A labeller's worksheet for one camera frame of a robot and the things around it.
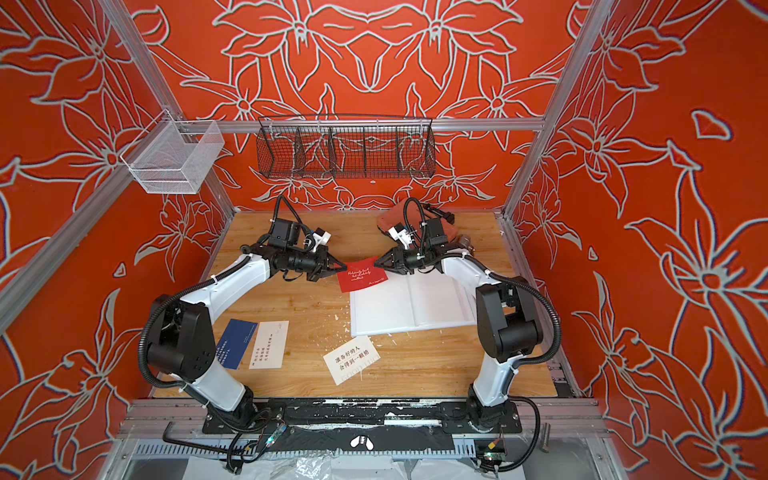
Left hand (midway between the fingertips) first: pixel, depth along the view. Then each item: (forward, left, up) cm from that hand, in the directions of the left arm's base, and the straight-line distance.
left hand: (347, 266), depth 82 cm
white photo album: (-1, -19, -16) cm, 25 cm away
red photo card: (-1, -4, -3) cm, 5 cm away
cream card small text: (-17, +22, -18) cm, 33 cm away
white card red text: (-19, -2, -19) cm, 27 cm away
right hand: (+2, -9, -1) cm, 9 cm away
